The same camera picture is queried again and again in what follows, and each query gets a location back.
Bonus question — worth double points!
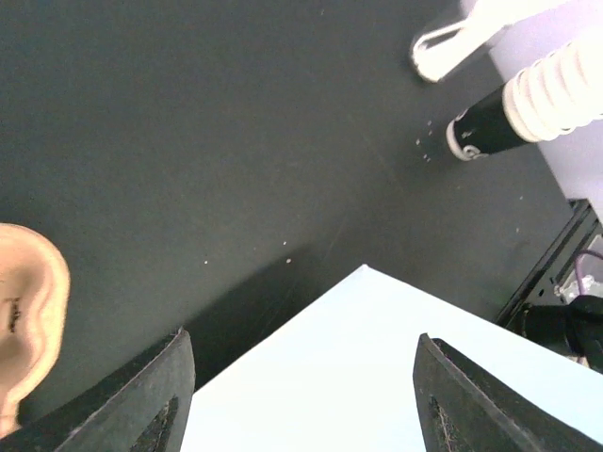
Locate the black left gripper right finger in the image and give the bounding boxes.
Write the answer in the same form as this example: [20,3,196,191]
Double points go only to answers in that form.
[413,333,602,451]

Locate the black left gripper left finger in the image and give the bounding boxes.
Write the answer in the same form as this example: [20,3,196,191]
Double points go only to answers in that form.
[1,329,195,451]

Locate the light blue paper bag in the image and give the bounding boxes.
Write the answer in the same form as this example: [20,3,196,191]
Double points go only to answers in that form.
[182,266,602,451]

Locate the stack of white paper cups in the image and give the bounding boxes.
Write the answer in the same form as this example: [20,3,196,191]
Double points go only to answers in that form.
[446,35,602,161]

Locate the clear cup of stirrers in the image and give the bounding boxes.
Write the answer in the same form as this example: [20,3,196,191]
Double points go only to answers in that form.
[409,0,562,84]

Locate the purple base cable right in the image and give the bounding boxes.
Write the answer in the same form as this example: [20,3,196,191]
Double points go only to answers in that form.
[572,249,603,298]

